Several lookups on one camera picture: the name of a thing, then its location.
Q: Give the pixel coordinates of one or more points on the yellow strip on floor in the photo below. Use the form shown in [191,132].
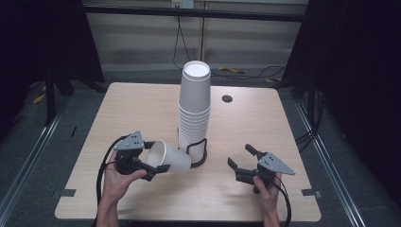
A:
[231,69]

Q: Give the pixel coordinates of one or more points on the metal floor rail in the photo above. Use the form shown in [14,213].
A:
[331,164]
[31,157]

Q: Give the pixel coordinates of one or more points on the person's left hand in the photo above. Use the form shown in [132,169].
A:
[115,186]

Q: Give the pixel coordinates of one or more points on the stack of white paper cups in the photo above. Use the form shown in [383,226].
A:
[195,94]

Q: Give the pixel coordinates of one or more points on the single white paper cup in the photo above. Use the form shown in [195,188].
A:
[176,159]

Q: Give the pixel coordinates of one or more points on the grey tape piece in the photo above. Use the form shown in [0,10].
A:
[310,192]
[67,192]

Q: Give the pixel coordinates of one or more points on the black curtain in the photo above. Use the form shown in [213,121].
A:
[356,78]
[41,41]

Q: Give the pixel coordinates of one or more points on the white wall socket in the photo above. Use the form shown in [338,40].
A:
[183,3]

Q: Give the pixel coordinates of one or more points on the black horizontal bar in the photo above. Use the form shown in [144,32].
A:
[189,13]

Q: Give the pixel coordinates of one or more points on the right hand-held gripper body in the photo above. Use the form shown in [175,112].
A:
[272,164]

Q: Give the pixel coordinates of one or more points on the yellow scrap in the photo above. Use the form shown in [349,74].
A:
[39,98]

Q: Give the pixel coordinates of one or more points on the black table grommet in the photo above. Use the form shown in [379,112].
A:
[227,98]

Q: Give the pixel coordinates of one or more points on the person's right hand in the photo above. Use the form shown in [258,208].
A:
[269,197]

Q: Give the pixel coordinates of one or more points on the black metal stand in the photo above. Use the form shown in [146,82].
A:
[50,101]

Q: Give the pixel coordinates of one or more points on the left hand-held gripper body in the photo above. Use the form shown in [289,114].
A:
[129,143]

